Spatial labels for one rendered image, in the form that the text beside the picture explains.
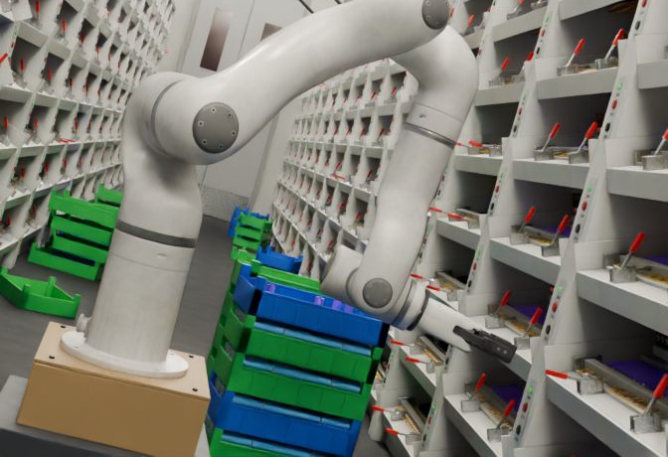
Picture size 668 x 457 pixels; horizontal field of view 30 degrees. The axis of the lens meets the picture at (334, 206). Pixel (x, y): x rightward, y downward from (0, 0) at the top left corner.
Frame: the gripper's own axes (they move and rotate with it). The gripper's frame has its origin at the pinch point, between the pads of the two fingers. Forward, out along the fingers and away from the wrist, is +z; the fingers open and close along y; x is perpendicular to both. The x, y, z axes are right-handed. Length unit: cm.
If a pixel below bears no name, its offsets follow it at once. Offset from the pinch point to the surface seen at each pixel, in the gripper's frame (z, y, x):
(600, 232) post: 12.8, -18.1, 25.5
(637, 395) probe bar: 20.3, 10.7, 3.2
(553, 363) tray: 15.3, -17.7, 0.7
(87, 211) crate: -88, -331, -42
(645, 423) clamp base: 16.1, 27.7, 0.8
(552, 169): 9, -54, 35
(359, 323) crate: -13, -55, -11
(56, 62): -122, -299, 9
